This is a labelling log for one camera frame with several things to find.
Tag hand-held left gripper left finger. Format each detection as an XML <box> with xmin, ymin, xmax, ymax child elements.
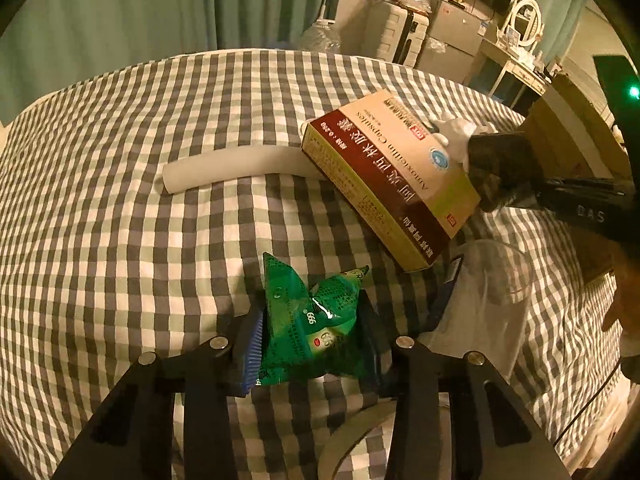
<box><xmin>50</xmin><ymin>306</ymin><xmax>266</xmax><ymax>480</ymax></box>

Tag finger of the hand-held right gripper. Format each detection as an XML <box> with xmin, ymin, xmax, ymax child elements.
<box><xmin>467</xmin><ymin>129</ymin><xmax>551</xmax><ymax>214</ymax></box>

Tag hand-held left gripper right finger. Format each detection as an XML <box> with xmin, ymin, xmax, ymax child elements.
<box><xmin>357</xmin><ymin>292</ymin><xmax>574</xmax><ymax>480</ymax></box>

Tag green medicine sachet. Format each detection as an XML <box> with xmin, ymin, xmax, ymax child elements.
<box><xmin>252</xmin><ymin>252</ymin><xmax>371</xmax><ymax>386</ymax></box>

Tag brown cardboard box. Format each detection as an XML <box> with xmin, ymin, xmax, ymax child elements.
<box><xmin>520</xmin><ymin>74</ymin><xmax>631</xmax><ymax>281</ymax></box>

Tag maroon beige medicine box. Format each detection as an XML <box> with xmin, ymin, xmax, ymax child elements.
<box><xmin>300</xmin><ymin>89</ymin><xmax>482</xmax><ymax>272</ymax></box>

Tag white foam tube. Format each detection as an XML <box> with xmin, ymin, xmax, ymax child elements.
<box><xmin>162</xmin><ymin>146</ymin><xmax>326</xmax><ymax>195</ymax></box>

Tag person's right hand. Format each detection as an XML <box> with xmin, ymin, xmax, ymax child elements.
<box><xmin>601</xmin><ymin>244</ymin><xmax>640</xmax><ymax>347</ymax></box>

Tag white dressing table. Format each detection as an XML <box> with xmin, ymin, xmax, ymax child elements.
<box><xmin>480</xmin><ymin>35</ymin><xmax>551</xmax><ymax>106</ymax></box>

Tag clear plastic bag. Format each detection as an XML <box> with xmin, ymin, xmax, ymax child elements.
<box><xmin>417</xmin><ymin>240</ymin><xmax>538</xmax><ymax>361</ymax></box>

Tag grey mini fridge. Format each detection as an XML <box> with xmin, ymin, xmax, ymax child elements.
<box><xmin>415</xmin><ymin>0</ymin><xmax>493</xmax><ymax>86</ymax></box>

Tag white oval vanity mirror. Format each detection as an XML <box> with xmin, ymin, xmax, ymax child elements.
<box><xmin>502</xmin><ymin>0</ymin><xmax>546</xmax><ymax>53</ymax></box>

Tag white hard suitcase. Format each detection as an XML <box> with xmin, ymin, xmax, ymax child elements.
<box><xmin>372</xmin><ymin>0</ymin><xmax>431</xmax><ymax>68</ymax></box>

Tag checkered bed sheet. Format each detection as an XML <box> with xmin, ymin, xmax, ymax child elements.
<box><xmin>0</xmin><ymin>47</ymin><xmax>631</xmax><ymax>480</ymax></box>

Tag clear large water jug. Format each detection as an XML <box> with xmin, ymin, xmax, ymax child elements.
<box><xmin>300</xmin><ymin>17</ymin><xmax>346</xmax><ymax>53</ymax></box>

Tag wide green curtain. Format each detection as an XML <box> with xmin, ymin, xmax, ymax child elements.
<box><xmin>0</xmin><ymin>0</ymin><xmax>346</xmax><ymax>126</ymax></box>

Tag grey round ring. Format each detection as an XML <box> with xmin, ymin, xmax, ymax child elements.
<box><xmin>317</xmin><ymin>402</ymin><xmax>396</xmax><ymax>480</ymax></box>

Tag thin black cable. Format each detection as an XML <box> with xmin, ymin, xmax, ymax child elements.
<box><xmin>550</xmin><ymin>355</ymin><xmax>626</xmax><ymax>446</ymax></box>

